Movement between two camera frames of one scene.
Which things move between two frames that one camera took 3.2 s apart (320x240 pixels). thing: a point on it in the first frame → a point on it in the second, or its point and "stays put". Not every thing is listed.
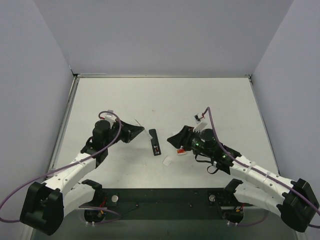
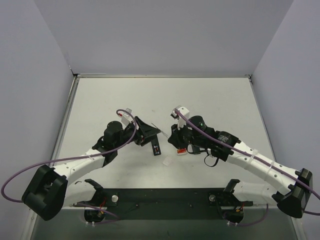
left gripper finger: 132,134 → 149,138
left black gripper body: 127,135 → 141,130
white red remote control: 181,152 stays put
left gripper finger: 131,127 → 146,129
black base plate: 173,204 stays put
